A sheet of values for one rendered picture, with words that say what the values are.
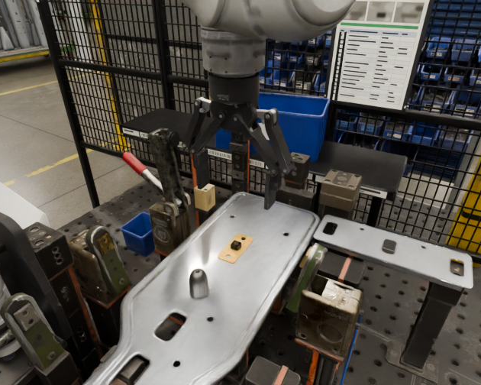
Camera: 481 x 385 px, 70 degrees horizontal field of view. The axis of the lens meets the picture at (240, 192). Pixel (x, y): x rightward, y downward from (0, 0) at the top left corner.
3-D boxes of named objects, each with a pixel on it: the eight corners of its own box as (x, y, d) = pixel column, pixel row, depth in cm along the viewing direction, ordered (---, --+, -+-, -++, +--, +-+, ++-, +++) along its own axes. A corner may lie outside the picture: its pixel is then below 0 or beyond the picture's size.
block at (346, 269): (337, 380, 76) (362, 292, 61) (291, 357, 80) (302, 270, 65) (349, 346, 83) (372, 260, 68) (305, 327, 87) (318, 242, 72)
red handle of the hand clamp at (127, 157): (175, 208, 68) (118, 154, 69) (171, 214, 69) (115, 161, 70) (187, 198, 71) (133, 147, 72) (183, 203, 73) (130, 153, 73)
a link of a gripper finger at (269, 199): (273, 165, 56) (277, 166, 56) (271, 201, 60) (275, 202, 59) (265, 173, 54) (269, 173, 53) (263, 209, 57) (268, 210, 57)
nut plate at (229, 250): (233, 264, 64) (233, 260, 63) (216, 257, 66) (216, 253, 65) (254, 239, 70) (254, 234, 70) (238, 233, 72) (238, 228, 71)
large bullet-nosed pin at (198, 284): (202, 307, 58) (199, 279, 54) (187, 300, 59) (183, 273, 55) (212, 295, 60) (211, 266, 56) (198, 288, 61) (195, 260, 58)
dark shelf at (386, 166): (394, 202, 82) (397, 192, 80) (119, 133, 119) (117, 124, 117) (405, 166, 98) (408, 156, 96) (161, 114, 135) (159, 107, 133)
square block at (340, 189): (332, 302, 94) (355, 190, 75) (305, 290, 97) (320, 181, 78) (340, 283, 100) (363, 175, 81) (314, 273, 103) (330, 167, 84)
